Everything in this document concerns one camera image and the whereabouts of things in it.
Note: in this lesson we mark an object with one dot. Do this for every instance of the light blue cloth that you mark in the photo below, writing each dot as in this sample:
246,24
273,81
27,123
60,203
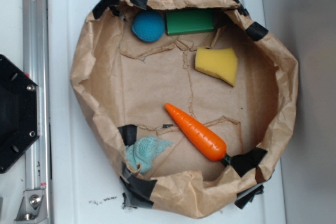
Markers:
142,153

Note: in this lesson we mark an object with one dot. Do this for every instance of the brown paper bin liner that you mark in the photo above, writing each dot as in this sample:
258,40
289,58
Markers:
122,85

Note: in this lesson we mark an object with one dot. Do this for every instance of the orange plastic carrot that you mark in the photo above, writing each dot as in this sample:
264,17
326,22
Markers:
205,140

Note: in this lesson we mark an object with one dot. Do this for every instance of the yellow sponge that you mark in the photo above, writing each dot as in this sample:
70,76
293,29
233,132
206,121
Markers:
218,63

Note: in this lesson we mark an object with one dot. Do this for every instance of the blue knitted ball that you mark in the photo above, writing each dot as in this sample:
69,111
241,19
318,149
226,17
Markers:
148,26

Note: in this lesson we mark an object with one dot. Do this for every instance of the green rectangular block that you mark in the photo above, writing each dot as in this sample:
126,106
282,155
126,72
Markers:
189,21

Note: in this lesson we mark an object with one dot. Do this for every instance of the white plastic tray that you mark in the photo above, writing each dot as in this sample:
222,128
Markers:
85,187

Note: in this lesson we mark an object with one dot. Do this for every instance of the aluminium frame rail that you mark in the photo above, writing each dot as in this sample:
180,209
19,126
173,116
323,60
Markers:
35,59

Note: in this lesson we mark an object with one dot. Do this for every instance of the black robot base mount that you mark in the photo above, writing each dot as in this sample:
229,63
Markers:
19,114

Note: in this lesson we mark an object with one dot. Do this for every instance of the metal corner bracket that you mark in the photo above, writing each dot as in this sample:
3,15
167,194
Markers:
33,207

